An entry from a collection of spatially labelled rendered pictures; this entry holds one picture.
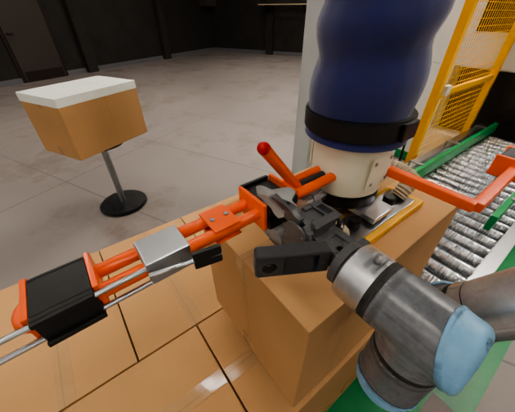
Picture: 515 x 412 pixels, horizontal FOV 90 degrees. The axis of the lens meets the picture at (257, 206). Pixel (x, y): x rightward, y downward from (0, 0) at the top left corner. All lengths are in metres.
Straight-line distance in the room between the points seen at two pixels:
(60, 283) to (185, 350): 0.63
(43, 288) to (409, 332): 0.45
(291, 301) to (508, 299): 0.30
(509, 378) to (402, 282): 1.60
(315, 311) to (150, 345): 0.66
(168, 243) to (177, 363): 0.61
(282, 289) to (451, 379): 0.28
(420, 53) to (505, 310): 0.39
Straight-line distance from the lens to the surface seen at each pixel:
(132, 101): 2.33
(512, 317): 0.47
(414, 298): 0.36
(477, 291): 0.48
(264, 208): 0.45
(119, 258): 0.45
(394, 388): 0.45
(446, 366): 0.36
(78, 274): 0.43
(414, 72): 0.55
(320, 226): 0.42
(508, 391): 1.91
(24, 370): 1.18
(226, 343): 0.98
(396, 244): 0.67
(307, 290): 0.53
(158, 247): 0.43
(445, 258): 1.46
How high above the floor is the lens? 1.43
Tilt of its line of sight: 37 degrees down
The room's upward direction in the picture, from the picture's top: straight up
